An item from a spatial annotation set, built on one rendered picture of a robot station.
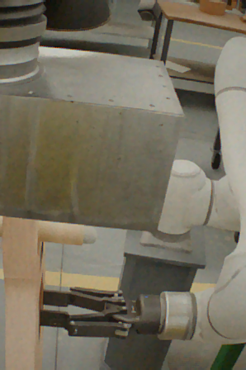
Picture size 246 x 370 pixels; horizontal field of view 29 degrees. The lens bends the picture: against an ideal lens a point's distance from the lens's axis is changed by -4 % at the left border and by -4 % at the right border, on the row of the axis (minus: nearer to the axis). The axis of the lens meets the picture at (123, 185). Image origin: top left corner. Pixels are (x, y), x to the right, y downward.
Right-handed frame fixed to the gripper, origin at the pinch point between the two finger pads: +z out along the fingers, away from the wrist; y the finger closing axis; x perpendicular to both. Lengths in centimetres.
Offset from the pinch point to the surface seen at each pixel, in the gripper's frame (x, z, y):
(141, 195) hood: 28.9, -10.5, -25.2
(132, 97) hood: 38.9, -8.3, -25.2
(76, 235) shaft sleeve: 16.5, -4.6, -6.5
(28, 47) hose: 42.9, 2.8, -24.5
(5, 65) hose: 40.9, 4.7, -25.8
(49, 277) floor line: -67, 3, 148
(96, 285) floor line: -68, -21, 146
